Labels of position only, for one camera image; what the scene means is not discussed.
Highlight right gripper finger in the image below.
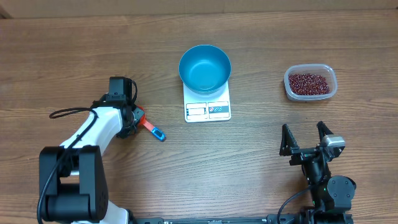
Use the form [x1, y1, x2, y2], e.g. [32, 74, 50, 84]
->
[279, 124, 299, 156]
[317, 121, 333, 146]

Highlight orange scoop with blue handle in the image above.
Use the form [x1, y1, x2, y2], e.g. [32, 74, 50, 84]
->
[137, 106, 166, 142]

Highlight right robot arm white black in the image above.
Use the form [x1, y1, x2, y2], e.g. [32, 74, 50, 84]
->
[275, 121, 356, 223]

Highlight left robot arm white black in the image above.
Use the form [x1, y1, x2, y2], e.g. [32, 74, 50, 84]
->
[37, 77, 139, 223]

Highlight white digital kitchen scale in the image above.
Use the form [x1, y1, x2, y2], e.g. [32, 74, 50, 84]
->
[183, 82, 231, 123]

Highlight blue bowl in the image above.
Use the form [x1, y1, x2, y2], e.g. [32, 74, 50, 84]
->
[178, 45, 232, 95]

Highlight red beans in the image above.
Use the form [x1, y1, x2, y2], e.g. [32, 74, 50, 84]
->
[288, 73, 330, 95]

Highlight clear plastic container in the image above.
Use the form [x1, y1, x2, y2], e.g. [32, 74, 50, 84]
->
[284, 63, 338, 101]

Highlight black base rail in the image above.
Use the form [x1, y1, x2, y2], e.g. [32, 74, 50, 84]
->
[132, 213, 354, 224]

